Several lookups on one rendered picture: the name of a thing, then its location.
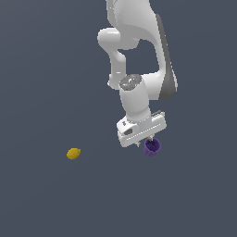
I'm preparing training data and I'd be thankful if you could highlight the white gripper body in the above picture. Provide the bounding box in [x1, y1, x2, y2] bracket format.
[116, 110, 168, 148]

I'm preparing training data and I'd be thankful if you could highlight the purple cup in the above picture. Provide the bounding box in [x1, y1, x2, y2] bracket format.
[143, 137, 162, 157]

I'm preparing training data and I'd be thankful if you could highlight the yellow lemon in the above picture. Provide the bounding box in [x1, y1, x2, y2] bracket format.
[66, 147, 82, 161]

